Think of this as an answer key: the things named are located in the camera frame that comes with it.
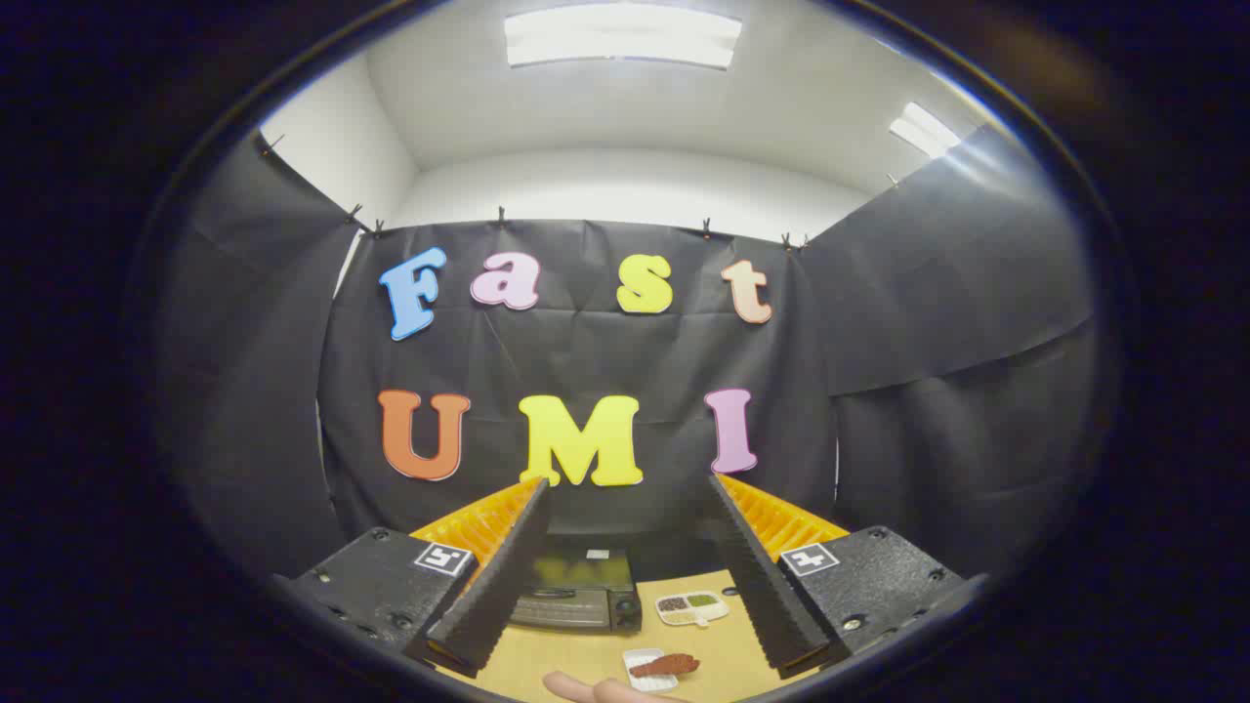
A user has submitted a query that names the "small ceiling light panel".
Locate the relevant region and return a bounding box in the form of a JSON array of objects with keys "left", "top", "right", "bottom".
[{"left": 889, "top": 102, "right": 963, "bottom": 159}]

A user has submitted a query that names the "large ceiling light panel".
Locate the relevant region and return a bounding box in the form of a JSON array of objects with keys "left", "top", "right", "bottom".
[{"left": 503, "top": 3, "right": 743, "bottom": 71}]

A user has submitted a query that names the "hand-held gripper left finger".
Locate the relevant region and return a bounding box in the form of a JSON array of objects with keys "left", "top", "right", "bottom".
[{"left": 276, "top": 476, "right": 551, "bottom": 680}]

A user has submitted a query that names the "small white ribbed tray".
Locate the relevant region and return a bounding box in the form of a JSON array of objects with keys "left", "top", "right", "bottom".
[{"left": 622, "top": 647, "right": 680, "bottom": 694}]

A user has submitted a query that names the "red meat slice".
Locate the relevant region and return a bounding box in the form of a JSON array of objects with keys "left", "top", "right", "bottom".
[{"left": 628, "top": 652, "right": 702, "bottom": 680}]

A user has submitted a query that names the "white divided plate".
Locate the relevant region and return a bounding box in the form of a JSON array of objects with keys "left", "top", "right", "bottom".
[{"left": 654, "top": 591, "right": 731, "bottom": 628}]

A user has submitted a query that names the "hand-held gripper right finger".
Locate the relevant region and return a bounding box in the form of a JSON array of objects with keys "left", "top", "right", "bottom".
[{"left": 708, "top": 474, "right": 978, "bottom": 682}]

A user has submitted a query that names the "black toaster oven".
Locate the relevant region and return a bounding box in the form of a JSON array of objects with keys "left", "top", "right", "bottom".
[{"left": 508, "top": 532, "right": 646, "bottom": 634}]

